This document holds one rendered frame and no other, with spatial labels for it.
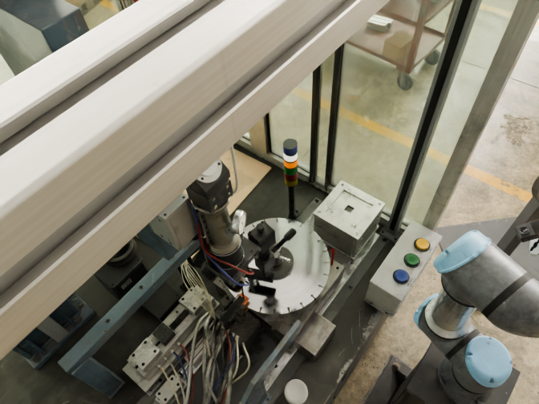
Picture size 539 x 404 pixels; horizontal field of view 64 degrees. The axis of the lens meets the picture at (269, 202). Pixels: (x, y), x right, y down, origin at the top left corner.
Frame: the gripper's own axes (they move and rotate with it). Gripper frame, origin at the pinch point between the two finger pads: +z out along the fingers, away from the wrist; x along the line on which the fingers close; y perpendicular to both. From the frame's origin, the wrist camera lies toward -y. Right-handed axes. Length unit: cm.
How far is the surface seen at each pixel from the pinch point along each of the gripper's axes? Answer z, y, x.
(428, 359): 16.3, -33.8, -27.0
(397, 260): 1.3, -41.0, -0.5
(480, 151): 91, 52, 121
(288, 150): -24, -74, 26
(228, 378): 0, -93, -35
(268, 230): -34, -80, -9
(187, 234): -47, -96, -17
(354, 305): 16, -54, -8
